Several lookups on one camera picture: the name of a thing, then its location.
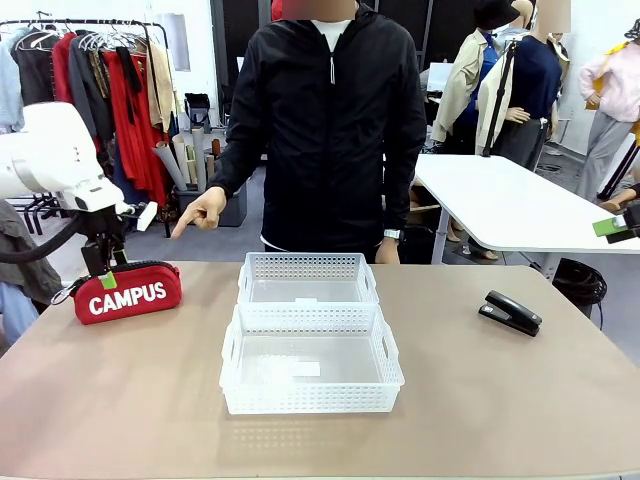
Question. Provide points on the beige cardboard roll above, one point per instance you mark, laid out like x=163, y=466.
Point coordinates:
x=181, y=155

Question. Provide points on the person's right forearm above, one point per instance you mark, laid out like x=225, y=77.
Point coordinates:
x=239, y=160

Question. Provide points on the person's left hand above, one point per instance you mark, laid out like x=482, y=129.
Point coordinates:
x=388, y=252

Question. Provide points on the red hanging dress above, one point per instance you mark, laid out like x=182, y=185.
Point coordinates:
x=132, y=145

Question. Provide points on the person's right hand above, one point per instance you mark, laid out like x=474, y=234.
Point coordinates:
x=207, y=210

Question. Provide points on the mannequin in navy top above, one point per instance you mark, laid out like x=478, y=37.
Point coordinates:
x=535, y=85

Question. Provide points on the black chair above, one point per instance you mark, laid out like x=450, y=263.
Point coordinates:
x=198, y=107

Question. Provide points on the red hanging jacket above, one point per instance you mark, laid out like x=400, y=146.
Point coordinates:
x=61, y=70

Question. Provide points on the tall grey cardboard roll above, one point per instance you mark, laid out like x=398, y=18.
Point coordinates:
x=198, y=155

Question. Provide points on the white table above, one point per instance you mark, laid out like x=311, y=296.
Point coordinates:
x=525, y=200

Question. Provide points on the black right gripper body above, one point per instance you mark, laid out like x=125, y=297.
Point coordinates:
x=633, y=216

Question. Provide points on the black bucket hat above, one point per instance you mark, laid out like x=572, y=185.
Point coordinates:
x=495, y=15

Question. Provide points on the grey draped jacket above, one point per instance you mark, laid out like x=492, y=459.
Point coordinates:
x=27, y=270

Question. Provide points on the small white plastic basket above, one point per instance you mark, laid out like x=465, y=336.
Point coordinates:
x=307, y=270

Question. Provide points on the beige hanging garment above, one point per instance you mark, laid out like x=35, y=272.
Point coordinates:
x=161, y=85

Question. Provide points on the red CAMPUS pencil pouch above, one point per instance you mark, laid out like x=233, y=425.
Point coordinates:
x=127, y=297

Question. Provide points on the white wall poster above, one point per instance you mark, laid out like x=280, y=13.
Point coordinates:
x=179, y=42

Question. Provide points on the grey hanging coat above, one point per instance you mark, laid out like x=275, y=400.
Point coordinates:
x=85, y=90

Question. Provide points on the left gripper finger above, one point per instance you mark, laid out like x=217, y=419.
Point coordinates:
x=97, y=260
x=120, y=256

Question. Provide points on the mannequin in pink sweater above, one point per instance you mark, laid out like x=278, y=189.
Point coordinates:
x=615, y=90

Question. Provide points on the person in black jacket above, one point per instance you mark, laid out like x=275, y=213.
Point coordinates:
x=325, y=150

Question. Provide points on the person's left forearm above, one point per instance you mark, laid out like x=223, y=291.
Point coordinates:
x=404, y=195

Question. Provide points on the light blue hanging garment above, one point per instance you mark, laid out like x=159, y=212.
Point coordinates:
x=10, y=80

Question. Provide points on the black hanging scarf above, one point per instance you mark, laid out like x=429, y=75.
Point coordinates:
x=131, y=80

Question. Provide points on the black metal clothes rack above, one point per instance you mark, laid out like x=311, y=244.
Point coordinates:
x=90, y=22

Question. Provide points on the dark grey hanging garment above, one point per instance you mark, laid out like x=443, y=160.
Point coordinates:
x=35, y=70

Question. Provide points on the white wristwatch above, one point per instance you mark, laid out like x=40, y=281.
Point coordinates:
x=393, y=234

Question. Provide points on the large white plastic basket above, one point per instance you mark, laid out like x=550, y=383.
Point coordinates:
x=310, y=395

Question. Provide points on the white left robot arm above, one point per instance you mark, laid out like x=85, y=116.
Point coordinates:
x=45, y=150

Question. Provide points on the mannequin in beige coat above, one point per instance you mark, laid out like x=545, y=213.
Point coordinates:
x=462, y=90

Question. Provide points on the black stapler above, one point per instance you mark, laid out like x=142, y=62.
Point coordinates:
x=512, y=312

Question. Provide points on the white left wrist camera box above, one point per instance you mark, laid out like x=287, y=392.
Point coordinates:
x=146, y=216

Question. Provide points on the light blue cloth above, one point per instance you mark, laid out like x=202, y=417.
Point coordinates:
x=15, y=315

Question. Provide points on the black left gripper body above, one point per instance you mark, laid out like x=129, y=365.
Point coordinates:
x=102, y=227

